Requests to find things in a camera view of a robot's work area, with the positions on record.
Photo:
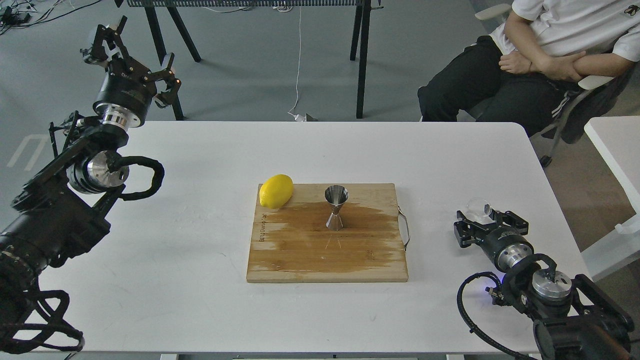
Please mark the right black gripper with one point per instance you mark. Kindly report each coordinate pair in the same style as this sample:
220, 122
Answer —
503, 241

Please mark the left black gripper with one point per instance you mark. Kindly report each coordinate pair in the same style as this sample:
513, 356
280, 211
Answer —
107, 50

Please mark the clear plastic measuring cup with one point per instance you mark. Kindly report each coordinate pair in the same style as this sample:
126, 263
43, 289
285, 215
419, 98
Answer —
479, 211

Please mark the steel double jigger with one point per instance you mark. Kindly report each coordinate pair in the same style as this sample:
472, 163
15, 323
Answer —
336, 196

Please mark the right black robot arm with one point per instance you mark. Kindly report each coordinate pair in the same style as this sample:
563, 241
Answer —
572, 318

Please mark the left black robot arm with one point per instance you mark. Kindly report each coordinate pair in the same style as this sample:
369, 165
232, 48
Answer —
63, 208

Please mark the seated person white shirt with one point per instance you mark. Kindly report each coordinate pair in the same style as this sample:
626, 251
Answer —
529, 64

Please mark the wooden cutting board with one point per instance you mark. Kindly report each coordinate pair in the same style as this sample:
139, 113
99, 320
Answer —
292, 244

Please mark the office chair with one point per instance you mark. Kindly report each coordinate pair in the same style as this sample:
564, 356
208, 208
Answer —
596, 95

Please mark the yellow lemon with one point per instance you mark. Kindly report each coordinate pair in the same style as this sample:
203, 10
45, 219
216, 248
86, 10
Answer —
276, 191

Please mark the black frame table background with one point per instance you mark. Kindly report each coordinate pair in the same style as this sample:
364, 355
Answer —
359, 39

